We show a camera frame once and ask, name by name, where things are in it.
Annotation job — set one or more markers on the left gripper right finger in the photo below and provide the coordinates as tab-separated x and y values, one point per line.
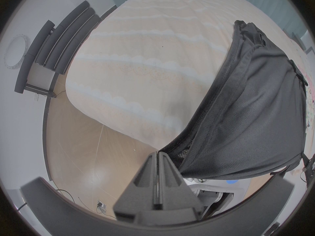
176	193

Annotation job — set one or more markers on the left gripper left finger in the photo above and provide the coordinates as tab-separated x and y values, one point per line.
145	185

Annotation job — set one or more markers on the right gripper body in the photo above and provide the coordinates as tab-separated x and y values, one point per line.
310	173

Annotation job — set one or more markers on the black T-shirt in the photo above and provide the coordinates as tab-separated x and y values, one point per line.
251	107

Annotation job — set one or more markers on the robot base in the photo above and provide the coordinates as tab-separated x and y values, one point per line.
216	193

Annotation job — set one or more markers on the pile of clothes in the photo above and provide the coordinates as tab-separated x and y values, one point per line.
311	82

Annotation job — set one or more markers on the bed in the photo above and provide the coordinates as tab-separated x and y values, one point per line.
147	70

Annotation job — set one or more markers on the white printed pyjama top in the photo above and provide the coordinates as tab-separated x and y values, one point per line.
309	117

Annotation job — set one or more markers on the grey bedside table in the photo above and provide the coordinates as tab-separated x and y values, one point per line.
296	39

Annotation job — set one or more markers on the blue-green curtain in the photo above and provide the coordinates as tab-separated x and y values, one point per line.
283	4

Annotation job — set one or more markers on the round white framed mirror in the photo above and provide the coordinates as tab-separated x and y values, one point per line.
16	52

